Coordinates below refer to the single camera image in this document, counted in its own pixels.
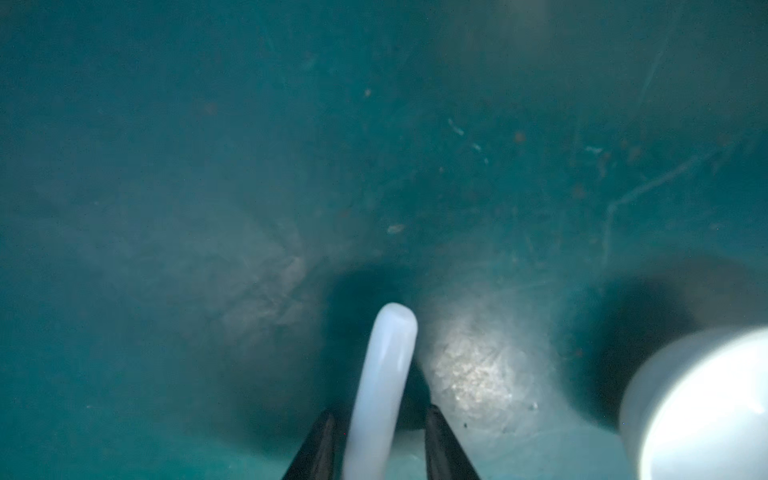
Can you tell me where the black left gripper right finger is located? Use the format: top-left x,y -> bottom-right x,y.
425,404 -> 480,480

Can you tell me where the white pestle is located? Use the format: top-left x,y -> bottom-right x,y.
341,303 -> 418,480

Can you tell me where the small white cup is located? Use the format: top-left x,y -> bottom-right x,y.
618,327 -> 767,479

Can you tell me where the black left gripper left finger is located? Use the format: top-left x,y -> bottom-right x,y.
282,409 -> 337,480

